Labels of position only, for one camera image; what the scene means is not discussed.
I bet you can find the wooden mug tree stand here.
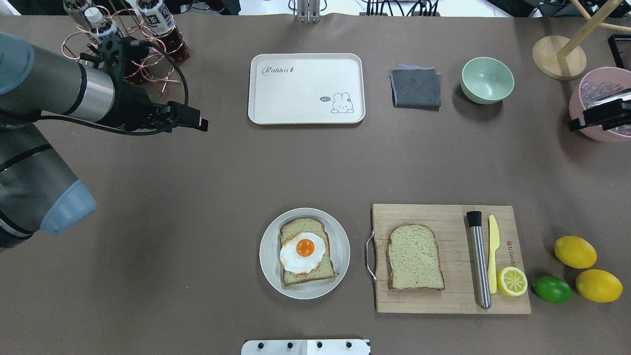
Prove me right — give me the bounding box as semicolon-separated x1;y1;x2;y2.
532;0;631;81

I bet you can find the grey round plate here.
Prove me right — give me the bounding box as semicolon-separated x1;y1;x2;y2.
259;208;350;300

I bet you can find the bread slice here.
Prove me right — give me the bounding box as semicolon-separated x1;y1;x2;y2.
386;224;445;291
278;218;336;287

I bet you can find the right tea bottle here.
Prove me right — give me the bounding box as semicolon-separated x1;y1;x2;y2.
136;0;190;63

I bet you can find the steel muddler black tip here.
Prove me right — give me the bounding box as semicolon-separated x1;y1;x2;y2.
466;211;491;310

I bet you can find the lemon half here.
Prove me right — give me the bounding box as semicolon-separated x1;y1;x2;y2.
496;266;528;297

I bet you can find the copper wire bottle rack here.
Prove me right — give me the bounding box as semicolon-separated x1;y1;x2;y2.
75;0;177;90

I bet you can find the upper whole lemon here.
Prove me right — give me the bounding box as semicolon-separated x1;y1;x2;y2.
554;235;597;269

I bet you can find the mint green bowl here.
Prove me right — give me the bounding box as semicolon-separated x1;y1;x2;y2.
460;57;515;104

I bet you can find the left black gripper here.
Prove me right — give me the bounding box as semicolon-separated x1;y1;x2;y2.
109;79;208;132

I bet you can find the yellow plastic knife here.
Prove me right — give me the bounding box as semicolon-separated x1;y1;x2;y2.
487;215;500;294

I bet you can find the silver metal scoop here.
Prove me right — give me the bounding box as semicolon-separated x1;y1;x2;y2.
586;88;631;109

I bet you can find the pink bowl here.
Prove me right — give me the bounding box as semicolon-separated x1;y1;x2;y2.
569;67;631;143

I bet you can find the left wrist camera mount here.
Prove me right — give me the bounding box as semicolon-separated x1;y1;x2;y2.
79;35;149;85

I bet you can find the tea bottle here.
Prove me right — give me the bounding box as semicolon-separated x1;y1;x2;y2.
136;0;190;63
63;0;93;31
84;7;147;85

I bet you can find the left rear tea bottle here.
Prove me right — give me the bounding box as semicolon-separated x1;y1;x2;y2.
63;0;93;31

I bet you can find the fried egg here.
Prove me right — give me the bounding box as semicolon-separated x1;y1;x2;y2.
279;232;326;275

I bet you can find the lower whole lemon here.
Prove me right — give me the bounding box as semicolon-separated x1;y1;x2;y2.
575;269;624;303

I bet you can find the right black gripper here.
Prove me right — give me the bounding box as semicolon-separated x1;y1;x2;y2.
568;99;631;131

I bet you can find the green lime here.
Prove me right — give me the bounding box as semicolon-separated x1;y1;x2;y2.
531;276;572;303

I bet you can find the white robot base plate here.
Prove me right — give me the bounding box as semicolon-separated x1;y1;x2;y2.
241;339;372;355

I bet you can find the grey folded cloth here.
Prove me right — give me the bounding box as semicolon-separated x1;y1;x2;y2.
389;65;442;110

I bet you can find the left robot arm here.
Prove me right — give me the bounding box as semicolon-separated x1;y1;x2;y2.
0;33;208;251

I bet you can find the whole lemon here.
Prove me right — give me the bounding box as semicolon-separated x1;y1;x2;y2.
554;235;597;269
575;269;624;303

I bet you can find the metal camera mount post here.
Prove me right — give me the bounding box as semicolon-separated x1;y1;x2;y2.
293;0;321;23

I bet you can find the front tea bottle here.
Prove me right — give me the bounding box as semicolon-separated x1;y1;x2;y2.
84;7;147;85

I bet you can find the cream rabbit serving tray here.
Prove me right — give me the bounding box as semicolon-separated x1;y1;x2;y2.
247;53;366;125

